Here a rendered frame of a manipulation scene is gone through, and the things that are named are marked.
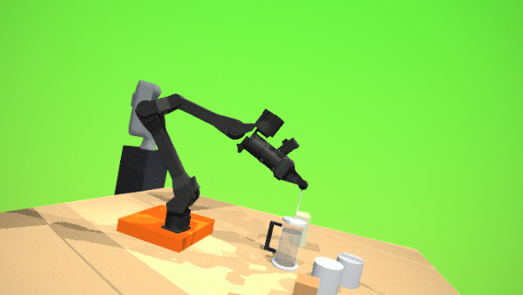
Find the glass french press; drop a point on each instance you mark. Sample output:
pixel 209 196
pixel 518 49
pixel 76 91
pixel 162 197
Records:
pixel 288 245

